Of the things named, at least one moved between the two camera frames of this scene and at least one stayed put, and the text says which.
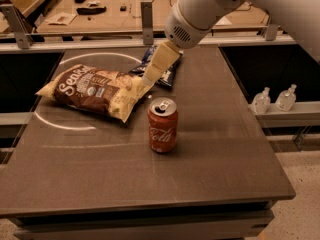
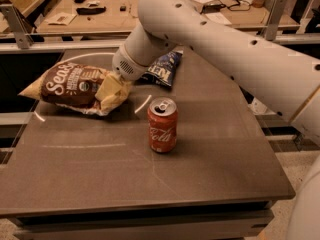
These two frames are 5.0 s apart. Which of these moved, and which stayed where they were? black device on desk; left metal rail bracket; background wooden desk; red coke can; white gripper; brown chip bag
Moved: white gripper; brown chip bag
Stayed: left metal rail bracket; black device on desk; background wooden desk; red coke can
